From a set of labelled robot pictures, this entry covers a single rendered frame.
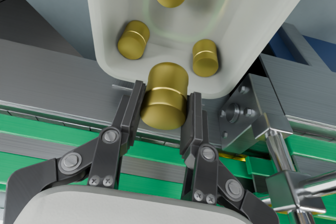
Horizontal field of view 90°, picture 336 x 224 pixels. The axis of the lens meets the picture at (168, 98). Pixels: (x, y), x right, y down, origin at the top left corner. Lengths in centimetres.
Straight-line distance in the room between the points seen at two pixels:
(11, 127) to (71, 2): 33
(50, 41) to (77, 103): 53
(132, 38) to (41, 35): 63
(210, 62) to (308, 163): 15
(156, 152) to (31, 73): 23
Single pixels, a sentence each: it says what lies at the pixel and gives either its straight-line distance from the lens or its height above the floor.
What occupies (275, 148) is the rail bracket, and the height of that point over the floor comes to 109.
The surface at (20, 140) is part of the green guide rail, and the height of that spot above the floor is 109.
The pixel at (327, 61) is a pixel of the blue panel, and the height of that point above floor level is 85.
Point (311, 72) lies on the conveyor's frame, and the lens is 34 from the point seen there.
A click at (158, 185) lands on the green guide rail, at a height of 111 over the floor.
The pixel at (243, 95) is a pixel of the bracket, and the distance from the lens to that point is 24.
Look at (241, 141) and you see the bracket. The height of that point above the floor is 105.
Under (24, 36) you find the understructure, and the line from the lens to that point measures 84.
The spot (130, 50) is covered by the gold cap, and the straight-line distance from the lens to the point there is 23.
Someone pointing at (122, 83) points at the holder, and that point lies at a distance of 30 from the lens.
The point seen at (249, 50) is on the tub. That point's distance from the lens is 20.
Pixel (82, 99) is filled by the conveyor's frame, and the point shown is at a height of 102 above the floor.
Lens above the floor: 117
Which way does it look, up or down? 41 degrees down
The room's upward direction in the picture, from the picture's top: 172 degrees counter-clockwise
